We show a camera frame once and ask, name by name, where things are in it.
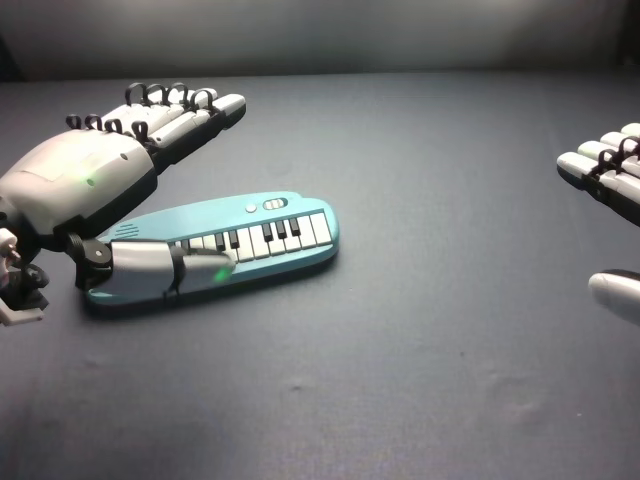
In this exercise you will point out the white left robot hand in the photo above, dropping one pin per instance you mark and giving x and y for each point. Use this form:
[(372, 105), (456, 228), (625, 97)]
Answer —
[(75, 170)]

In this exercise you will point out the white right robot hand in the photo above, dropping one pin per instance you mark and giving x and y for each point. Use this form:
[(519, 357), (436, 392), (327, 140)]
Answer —
[(620, 190)]

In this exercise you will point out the black wrist camera white bracket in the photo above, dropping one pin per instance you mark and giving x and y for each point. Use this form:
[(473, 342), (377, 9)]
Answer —
[(27, 295)]

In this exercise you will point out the grey table cloth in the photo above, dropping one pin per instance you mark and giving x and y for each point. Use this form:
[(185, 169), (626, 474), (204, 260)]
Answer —
[(400, 360)]

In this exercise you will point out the teal toy piano keyboard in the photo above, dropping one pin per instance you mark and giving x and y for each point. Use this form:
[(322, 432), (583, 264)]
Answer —
[(300, 260)]

